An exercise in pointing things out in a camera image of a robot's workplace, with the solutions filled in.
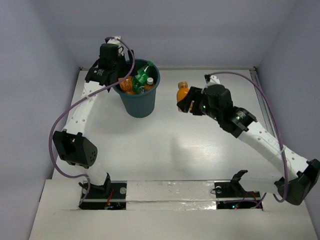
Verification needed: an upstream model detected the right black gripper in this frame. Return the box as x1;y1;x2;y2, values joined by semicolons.
177;85;222;122

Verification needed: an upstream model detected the small orange juice bottle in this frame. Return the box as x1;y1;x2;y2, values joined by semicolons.
176;81;194;112

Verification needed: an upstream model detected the green plastic bottle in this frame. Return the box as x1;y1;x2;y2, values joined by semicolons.
132;61;154;94

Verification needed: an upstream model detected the orange dotted bottle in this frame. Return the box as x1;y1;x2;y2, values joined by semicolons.
119;76;133;92

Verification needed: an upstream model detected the tall orange white-cap bottle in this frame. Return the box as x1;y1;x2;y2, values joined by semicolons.
125;90;136;95

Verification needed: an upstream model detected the yellow blue label bottle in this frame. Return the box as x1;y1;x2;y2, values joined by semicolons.
144;77;155;92

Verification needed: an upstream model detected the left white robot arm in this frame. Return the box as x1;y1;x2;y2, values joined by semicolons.
48;37;135;202

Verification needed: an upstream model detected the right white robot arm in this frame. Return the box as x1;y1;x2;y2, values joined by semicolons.
176;84;320;206

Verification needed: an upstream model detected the dark green plastic bin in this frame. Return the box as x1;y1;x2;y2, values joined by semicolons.
113;59;160;118

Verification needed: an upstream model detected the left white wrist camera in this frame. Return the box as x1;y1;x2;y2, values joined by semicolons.
105;35;124;56

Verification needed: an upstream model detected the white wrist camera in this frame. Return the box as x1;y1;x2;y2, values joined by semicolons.
105;35;124;56
204;74;221;88

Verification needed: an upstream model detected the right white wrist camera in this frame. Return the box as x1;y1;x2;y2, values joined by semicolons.
204;74;221;88

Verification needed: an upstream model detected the right aluminium rail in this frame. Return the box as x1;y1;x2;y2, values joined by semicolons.
249;67;277;138

